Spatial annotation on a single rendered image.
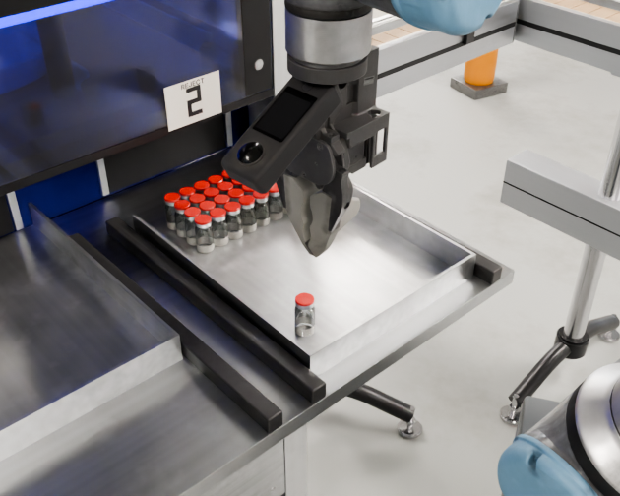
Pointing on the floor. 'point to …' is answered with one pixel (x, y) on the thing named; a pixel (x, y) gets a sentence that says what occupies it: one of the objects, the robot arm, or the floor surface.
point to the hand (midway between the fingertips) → (310, 248)
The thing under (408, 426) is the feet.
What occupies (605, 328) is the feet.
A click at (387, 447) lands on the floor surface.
